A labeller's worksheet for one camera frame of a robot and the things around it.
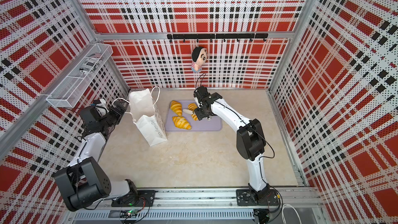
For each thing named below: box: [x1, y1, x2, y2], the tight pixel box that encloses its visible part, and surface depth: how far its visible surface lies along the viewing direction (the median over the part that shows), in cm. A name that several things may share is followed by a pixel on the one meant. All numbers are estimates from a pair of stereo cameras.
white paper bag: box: [129, 88, 168, 147], surface depth 87 cm
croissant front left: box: [172, 116, 193, 131], surface depth 100 cm
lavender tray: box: [164, 99, 223, 132], surface depth 103 cm
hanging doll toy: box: [191, 46, 209, 73], surface depth 94 cm
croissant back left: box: [169, 100, 183, 117], surface depth 108 cm
